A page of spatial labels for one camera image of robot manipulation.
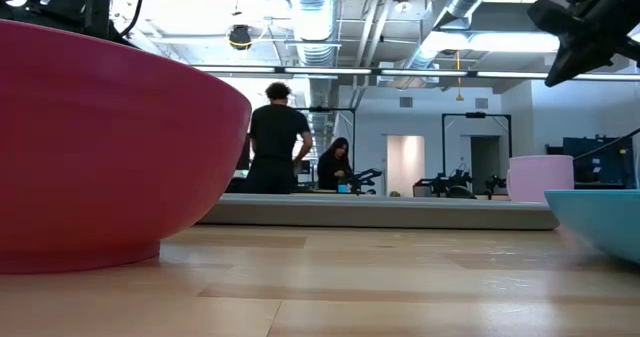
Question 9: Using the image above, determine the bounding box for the grey plastic tray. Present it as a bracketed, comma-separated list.
[198, 192, 562, 232]

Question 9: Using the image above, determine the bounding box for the teal plastic plate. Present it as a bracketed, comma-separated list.
[543, 188, 640, 267]

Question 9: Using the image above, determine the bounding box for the wide bright ceiling light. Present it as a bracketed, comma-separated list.
[422, 30, 561, 54]

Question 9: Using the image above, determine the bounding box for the black ceiling cable reel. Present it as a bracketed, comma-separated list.
[227, 24, 253, 52]

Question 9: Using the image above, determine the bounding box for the standing person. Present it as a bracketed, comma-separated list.
[243, 81, 315, 195]

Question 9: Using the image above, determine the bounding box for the black metal gantry frame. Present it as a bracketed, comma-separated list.
[441, 111, 514, 176]
[298, 105, 358, 178]

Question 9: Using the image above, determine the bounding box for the magenta plastic bowl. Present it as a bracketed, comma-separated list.
[0, 18, 253, 276]

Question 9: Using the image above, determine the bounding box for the dark blue cabinet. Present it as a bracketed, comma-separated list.
[562, 135, 637, 190]

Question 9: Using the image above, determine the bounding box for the long ceiling light strip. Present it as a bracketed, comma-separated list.
[283, 66, 373, 76]
[573, 72, 640, 82]
[192, 65, 277, 74]
[379, 68, 469, 78]
[475, 70, 550, 80]

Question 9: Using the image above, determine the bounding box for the seated person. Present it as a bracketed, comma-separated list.
[316, 136, 355, 192]

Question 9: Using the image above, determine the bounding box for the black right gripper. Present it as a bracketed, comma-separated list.
[526, 0, 640, 88]

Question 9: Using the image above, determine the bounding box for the grey rectangular air duct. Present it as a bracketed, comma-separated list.
[434, 1, 546, 31]

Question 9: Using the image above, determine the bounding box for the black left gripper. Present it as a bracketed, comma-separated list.
[47, 0, 136, 48]

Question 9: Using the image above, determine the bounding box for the pink plastic cup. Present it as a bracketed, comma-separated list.
[505, 154, 576, 204]

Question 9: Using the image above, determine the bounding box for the yellow hanging cord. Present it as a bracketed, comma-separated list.
[454, 50, 465, 102]

